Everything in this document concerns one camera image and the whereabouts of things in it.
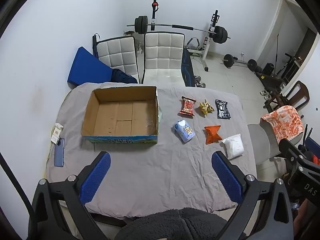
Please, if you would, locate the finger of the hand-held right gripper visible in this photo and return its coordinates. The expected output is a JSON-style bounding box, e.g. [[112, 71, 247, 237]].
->
[[278, 138, 306, 164]]

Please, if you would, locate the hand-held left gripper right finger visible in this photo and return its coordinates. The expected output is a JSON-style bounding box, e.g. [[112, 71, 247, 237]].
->
[[211, 151, 295, 240]]

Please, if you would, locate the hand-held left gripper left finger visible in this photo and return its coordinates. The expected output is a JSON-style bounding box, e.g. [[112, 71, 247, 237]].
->
[[27, 151, 112, 240]]

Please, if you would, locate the white soft packet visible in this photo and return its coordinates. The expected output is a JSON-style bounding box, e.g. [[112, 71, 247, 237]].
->
[[222, 134, 245, 160]]

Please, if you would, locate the orange puffed packet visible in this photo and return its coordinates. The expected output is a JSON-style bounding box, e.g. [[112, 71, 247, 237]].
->
[[204, 125, 223, 145]]

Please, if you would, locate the blue cartoon tissue pack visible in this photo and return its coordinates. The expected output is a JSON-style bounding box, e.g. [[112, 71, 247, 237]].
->
[[174, 120, 195, 144]]

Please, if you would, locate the cardboard box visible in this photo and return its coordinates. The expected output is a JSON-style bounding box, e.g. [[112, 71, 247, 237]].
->
[[81, 86, 160, 144]]

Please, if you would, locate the black foil packet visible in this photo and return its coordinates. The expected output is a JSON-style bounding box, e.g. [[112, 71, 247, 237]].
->
[[215, 99, 232, 119]]

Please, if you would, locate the yellow snack packet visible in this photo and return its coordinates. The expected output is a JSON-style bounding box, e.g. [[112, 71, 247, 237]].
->
[[199, 99, 215, 116]]

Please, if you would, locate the red snack packet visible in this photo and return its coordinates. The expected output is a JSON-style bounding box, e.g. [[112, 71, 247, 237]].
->
[[179, 96, 197, 117]]

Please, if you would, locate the person's right forearm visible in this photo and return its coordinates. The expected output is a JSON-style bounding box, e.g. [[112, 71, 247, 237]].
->
[[293, 200, 316, 240]]

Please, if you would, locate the orange patterned towel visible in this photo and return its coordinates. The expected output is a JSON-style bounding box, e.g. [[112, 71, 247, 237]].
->
[[261, 105, 304, 145]]

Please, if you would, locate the grey office chair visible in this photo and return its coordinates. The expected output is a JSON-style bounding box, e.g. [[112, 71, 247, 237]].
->
[[247, 118, 304, 165]]

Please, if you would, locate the blue smartphone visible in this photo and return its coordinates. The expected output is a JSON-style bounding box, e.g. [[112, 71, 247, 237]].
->
[[54, 138, 65, 167]]

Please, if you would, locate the dark wooden chair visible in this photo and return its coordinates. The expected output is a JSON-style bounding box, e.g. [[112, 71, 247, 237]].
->
[[265, 81, 310, 113]]

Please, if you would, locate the small white carton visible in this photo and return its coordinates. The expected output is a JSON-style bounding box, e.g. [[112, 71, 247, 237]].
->
[[50, 123, 63, 145]]

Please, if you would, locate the person's dark fleece clothing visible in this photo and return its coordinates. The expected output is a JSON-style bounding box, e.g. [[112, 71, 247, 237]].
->
[[117, 207, 250, 240]]

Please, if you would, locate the black exercise machine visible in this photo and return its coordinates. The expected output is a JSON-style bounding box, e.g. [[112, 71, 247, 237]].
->
[[275, 52, 304, 81]]

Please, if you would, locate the chrome dumbbell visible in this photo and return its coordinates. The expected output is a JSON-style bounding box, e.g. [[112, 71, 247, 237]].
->
[[194, 75, 207, 88]]

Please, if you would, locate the dark blue quilted jacket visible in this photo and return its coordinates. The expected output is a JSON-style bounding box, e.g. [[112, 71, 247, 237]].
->
[[111, 68, 138, 84]]

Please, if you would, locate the short barbell with plates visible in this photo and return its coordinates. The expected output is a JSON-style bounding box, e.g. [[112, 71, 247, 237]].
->
[[222, 54, 258, 71]]

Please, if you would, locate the blue foam mat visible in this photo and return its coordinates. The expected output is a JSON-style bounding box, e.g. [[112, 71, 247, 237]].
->
[[67, 46, 113, 88]]

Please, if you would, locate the black weight bench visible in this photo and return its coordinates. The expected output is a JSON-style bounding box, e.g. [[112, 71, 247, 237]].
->
[[181, 49, 195, 87]]

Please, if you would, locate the white padded chair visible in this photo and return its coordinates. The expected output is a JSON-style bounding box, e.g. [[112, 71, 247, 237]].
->
[[142, 32, 185, 84], [96, 36, 140, 83]]

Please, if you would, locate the white barbell rack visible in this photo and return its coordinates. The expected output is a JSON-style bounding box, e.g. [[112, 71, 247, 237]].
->
[[149, 0, 219, 72]]

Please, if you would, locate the barbell with black plates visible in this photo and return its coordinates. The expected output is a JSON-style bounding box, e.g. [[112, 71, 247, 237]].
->
[[127, 16, 231, 44]]

